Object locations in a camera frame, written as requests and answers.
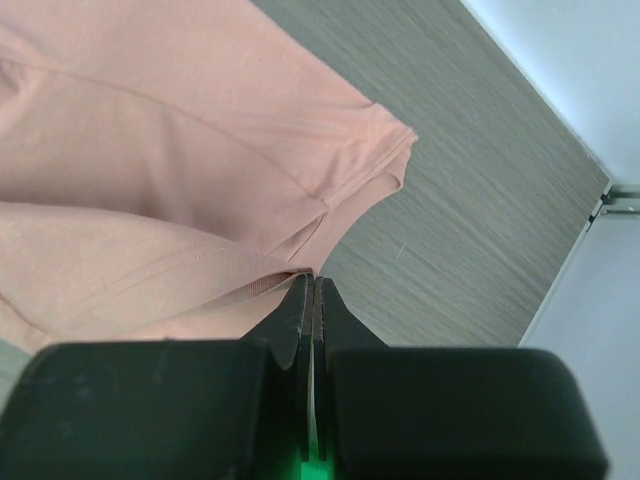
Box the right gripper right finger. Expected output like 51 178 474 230
313 278 609 479

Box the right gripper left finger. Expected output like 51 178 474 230
1 275 314 479

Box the pink t shirt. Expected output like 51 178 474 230
1 1 416 352

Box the green plastic tray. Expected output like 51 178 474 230
300 445 334 480

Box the aluminium frame rail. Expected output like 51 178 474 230
518 181 639 347

